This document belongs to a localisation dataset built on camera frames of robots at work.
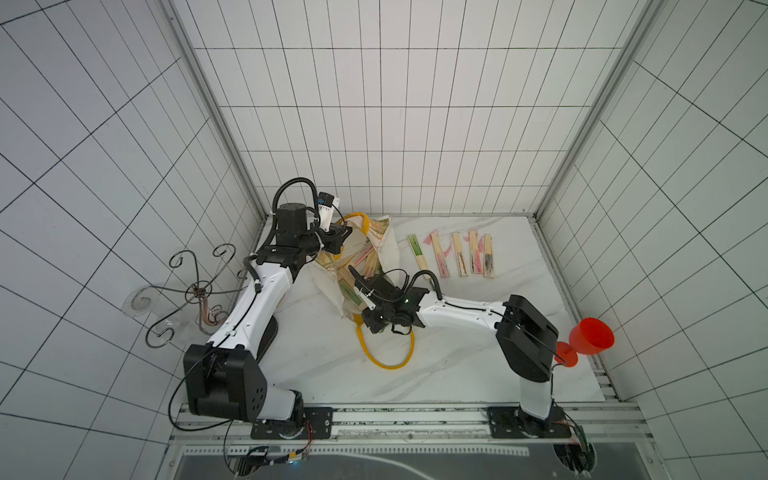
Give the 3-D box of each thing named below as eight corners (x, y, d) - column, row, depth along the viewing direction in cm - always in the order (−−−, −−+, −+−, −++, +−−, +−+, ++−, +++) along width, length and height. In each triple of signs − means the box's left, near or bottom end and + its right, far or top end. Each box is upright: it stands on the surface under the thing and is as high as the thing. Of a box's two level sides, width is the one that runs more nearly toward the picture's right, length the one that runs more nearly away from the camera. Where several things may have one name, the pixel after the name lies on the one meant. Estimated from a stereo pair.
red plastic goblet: (555, 366, 84) (587, 346, 71) (546, 341, 89) (574, 318, 76) (583, 366, 84) (619, 346, 71) (572, 341, 89) (605, 318, 76)
